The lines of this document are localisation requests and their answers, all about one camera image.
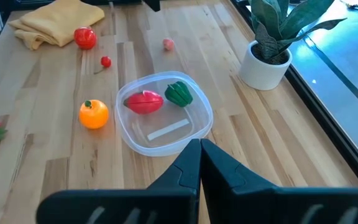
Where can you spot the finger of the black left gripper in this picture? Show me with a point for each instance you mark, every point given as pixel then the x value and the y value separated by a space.
pixel 152 4

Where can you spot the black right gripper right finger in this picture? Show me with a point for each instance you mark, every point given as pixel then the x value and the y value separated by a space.
pixel 222 180

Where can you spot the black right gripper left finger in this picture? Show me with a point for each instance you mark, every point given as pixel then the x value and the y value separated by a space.
pixel 179 180

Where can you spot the small pink toy peach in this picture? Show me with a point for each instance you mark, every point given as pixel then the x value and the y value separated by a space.
pixel 168 44

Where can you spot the small red toy cherry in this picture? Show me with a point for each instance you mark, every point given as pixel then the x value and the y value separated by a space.
pixel 106 61

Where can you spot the red toy tomato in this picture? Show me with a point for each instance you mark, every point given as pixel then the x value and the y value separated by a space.
pixel 85 38

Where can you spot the red toy dragon fruit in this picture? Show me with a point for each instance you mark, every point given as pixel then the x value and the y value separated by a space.
pixel 145 102

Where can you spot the green toy bell pepper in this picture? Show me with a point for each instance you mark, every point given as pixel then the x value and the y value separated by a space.
pixel 179 94

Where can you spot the orange toy fruit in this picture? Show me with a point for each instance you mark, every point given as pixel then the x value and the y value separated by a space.
pixel 94 115

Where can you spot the white sticker strip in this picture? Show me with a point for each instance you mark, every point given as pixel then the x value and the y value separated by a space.
pixel 168 129

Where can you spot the folded yellow cloth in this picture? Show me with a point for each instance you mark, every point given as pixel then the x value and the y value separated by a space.
pixel 57 21

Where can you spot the potted snake plant white pot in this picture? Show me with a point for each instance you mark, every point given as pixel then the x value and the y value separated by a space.
pixel 259 74

